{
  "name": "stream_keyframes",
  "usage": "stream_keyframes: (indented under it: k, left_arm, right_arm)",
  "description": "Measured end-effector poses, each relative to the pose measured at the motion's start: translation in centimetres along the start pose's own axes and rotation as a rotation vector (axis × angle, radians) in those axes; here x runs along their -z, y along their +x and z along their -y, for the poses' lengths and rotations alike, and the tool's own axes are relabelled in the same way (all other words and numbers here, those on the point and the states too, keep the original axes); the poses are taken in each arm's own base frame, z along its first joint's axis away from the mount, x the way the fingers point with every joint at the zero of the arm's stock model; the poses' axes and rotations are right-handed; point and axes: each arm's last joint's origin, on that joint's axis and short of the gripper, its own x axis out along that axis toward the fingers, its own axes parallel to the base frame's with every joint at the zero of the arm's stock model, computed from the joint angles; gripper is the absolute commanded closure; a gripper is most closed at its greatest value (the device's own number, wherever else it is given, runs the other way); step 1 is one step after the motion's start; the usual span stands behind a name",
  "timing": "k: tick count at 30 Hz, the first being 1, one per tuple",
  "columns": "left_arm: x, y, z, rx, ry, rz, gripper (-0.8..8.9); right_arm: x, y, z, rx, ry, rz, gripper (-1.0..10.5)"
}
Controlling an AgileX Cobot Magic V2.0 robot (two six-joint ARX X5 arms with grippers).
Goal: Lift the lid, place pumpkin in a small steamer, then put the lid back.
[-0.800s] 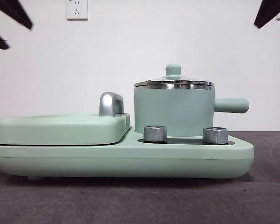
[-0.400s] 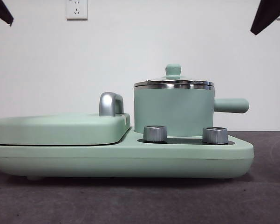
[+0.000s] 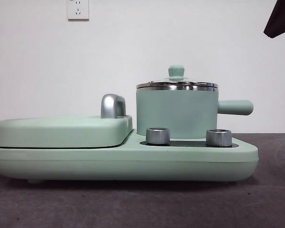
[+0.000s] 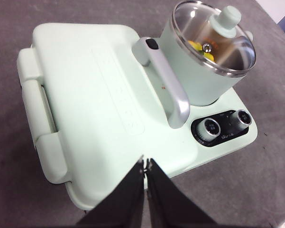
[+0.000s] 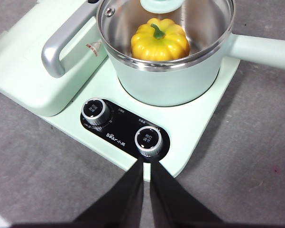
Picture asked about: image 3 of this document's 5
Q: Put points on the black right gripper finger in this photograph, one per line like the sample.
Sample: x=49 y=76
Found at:
x=282 y=19

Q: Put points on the white wall socket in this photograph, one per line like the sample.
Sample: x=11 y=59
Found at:
x=78 y=10

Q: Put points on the mint green breakfast maker base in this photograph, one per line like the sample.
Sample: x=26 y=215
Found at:
x=180 y=164

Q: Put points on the silver control knob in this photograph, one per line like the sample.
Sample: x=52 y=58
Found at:
x=219 y=138
x=157 y=136

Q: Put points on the glass lid with green knob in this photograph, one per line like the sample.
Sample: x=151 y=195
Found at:
x=176 y=71

